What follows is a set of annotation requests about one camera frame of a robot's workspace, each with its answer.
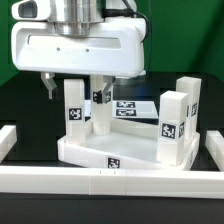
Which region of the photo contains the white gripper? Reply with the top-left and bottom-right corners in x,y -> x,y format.
11,18 -> 145,104

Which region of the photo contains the white desk tabletop tray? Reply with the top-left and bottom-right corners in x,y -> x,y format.
58,119 -> 200,171

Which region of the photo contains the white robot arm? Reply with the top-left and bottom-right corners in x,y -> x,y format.
11,0 -> 149,104

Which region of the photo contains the white U-shaped obstacle fence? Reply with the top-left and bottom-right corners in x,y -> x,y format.
0,125 -> 224,199

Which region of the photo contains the white marker base plate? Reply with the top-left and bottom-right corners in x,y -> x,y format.
85,100 -> 158,119

